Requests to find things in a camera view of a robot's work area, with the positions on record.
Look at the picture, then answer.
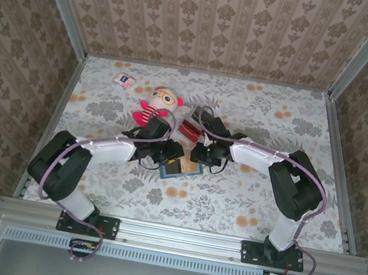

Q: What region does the beige gold credit card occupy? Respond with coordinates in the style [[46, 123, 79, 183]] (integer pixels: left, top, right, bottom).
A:
[[178, 154, 199, 177]]

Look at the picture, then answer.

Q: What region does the blue card holder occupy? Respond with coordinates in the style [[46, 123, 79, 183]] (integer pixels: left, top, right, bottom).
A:
[[157, 151, 206, 187]]

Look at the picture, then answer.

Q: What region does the black credit card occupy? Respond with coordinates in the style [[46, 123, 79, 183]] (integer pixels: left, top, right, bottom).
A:
[[162, 157, 183, 180]]

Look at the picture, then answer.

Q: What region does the red rectangular box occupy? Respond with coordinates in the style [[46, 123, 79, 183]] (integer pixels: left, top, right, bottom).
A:
[[176, 118, 205, 144]]

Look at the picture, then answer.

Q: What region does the pink striped plush toy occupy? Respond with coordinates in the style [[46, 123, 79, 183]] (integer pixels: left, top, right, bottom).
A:
[[131, 81, 187, 134]]

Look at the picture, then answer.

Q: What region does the floral table cloth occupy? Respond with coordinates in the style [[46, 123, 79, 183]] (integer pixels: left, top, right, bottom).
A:
[[21, 44, 368, 257]]

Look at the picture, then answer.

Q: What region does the small pink tissue pack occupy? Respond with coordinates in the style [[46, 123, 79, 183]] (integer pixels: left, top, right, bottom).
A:
[[112, 71, 137, 91]]

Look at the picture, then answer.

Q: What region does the black camera cable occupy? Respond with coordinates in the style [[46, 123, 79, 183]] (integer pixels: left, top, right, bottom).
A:
[[136, 157, 162, 173], [209, 154, 230, 177]]

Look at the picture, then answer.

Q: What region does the aluminium back rail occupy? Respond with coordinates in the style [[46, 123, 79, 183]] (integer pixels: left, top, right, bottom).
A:
[[84, 48, 331, 99]]

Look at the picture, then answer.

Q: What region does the aluminium front rail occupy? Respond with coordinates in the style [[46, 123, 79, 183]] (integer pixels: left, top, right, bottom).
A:
[[0, 193, 368, 275]]

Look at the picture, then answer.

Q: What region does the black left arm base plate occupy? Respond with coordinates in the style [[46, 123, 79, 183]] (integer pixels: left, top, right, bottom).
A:
[[55, 207, 121, 242]]

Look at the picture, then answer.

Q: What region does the aluminium side rail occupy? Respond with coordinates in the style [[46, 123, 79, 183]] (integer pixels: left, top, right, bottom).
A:
[[12, 46, 88, 208], [300, 95, 368, 256]]

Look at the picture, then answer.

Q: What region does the slotted grey cable duct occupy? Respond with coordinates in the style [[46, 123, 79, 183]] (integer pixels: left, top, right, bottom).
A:
[[3, 224, 264, 275]]

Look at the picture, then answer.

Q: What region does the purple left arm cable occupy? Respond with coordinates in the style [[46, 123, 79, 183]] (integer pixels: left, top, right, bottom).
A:
[[26, 89, 179, 275]]

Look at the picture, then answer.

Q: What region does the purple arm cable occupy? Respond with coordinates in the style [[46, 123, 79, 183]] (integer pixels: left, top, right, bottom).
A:
[[26, 89, 179, 275], [171, 104, 342, 275]]

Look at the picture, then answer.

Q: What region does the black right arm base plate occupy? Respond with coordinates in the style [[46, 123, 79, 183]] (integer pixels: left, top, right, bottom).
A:
[[237, 239, 307, 274]]

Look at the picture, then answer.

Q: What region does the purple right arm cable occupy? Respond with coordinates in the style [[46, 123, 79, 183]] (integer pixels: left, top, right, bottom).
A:
[[171, 104, 342, 275]]

